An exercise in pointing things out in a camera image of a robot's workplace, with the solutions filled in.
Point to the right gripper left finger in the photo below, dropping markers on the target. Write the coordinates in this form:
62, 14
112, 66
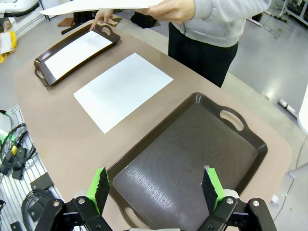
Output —
81, 214

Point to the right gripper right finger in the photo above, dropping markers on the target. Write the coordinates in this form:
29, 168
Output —
231, 214

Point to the white A4 paper sheet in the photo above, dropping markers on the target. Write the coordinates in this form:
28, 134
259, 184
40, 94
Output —
122, 91
96, 6
77, 54

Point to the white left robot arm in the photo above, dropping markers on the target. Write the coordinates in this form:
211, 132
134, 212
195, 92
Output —
21, 4

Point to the person's right hand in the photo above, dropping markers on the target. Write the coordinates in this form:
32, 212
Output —
102, 16

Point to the person's left hand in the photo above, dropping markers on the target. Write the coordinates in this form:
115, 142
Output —
175, 12

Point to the small white box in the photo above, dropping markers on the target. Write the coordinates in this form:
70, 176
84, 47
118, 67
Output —
274, 199

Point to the brown plastic serving tray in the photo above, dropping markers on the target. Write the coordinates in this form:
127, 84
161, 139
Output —
40, 63
192, 156

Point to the white power strip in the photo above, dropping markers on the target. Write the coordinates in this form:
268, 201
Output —
287, 107

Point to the person in grey hoodie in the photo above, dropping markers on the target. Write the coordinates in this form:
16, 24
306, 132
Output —
204, 55

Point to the doll in yellow clothes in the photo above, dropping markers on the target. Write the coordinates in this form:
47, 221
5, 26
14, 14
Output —
7, 41

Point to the dark brown board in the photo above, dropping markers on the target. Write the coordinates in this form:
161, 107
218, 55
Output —
65, 22

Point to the tan wooden piece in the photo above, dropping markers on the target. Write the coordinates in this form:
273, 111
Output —
115, 22

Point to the black bag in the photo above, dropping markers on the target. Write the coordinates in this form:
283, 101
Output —
84, 16
143, 20

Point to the black metal bracket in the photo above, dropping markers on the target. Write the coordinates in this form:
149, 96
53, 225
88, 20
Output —
42, 181

